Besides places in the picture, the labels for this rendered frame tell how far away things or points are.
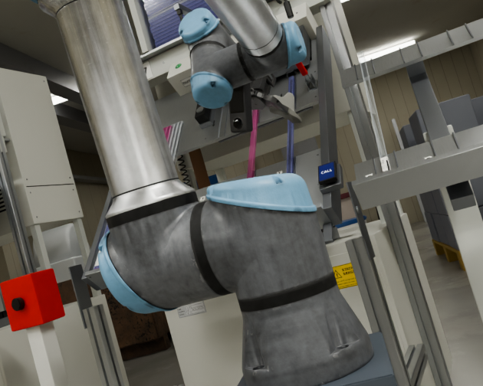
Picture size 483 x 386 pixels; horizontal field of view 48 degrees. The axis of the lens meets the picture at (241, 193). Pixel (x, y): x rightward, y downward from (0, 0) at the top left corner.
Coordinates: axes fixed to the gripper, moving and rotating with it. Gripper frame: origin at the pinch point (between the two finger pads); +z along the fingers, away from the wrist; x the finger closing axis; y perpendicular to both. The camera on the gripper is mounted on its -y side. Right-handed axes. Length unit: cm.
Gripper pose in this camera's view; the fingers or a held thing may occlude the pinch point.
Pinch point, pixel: (272, 125)
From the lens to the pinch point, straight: 131.5
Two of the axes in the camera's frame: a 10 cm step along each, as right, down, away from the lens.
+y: 2.6, -9.0, 3.4
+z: 4.9, 4.3, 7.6
